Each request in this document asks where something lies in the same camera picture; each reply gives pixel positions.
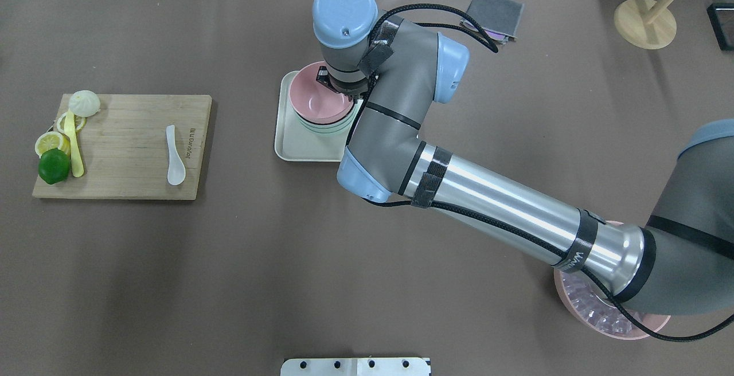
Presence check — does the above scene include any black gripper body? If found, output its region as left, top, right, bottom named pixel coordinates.
left=315, top=65, right=369, bottom=100

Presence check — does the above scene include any small pink bowl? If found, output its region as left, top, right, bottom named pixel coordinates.
left=288, top=61, right=354, bottom=125

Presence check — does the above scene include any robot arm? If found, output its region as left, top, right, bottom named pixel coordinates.
left=313, top=0, right=732, bottom=315

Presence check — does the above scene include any upper green bowl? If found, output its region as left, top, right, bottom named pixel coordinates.
left=296, top=114, right=354, bottom=135

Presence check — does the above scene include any white ceramic spoon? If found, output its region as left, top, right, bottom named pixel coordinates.
left=165, top=124, right=186, bottom=186

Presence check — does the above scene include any yellow plastic spoon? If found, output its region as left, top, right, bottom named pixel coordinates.
left=63, top=110, right=85, bottom=178

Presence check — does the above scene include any large pink ice bowl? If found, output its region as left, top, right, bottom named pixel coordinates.
left=553, top=220, right=671, bottom=340

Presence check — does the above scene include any cream serving tray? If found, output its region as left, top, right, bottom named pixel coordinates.
left=274, top=71, right=356, bottom=162

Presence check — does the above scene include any grey folded cloth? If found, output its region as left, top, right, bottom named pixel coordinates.
left=466, top=0, right=525, bottom=41

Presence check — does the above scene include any wooden cutting board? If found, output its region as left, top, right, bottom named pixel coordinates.
left=32, top=94, right=212, bottom=200

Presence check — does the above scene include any white steamed bun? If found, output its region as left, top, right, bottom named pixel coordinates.
left=68, top=91, right=101, bottom=118

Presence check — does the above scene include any lemon slice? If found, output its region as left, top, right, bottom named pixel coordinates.
left=34, top=131, right=71, bottom=158
left=55, top=112, right=87, bottom=135

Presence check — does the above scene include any wooden mug tree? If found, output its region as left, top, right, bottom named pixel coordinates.
left=614, top=0, right=677, bottom=50

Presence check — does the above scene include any green lime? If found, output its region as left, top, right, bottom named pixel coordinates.
left=38, top=148, right=71, bottom=185

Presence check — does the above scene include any white camera post base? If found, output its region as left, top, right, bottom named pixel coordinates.
left=280, top=357, right=432, bottom=375

